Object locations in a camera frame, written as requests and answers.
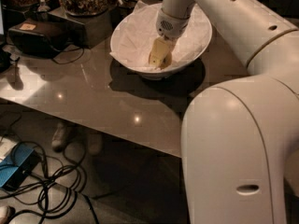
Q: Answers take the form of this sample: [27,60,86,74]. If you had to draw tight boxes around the metal scoop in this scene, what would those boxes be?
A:
[37,0,50,12]

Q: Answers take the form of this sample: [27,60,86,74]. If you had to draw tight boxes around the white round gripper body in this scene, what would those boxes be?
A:
[156,9,189,39]

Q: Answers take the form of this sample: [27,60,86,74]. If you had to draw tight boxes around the black floor cables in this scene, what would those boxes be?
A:
[0,110,101,224]

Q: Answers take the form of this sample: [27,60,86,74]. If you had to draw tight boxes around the dark square jar stand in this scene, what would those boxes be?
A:
[49,7,113,49]

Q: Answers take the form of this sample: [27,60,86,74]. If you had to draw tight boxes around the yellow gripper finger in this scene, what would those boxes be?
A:
[149,37,171,68]

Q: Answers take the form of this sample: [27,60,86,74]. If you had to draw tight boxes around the yellow red apple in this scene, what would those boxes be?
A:
[160,52,172,69]

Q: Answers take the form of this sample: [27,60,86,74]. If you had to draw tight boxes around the black cable on table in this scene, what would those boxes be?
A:
[50,45,86,65]

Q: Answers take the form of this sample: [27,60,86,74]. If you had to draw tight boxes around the black device with label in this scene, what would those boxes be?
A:
[8,19,69,58]

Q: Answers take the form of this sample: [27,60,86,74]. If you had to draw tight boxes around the white bowl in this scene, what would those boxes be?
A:
[109,2,213,81]

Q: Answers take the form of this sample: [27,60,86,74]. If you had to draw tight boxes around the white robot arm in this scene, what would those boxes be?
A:
[156,0,299,224]

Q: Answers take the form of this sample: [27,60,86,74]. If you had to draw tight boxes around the white paper napkin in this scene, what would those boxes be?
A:
[109,0,209,71]

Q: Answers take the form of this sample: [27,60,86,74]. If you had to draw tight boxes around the blue box on floor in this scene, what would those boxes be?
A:
[0,144,41,191]

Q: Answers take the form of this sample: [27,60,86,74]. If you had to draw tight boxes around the left white shoe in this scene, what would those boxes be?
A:
[51,122,72,152]

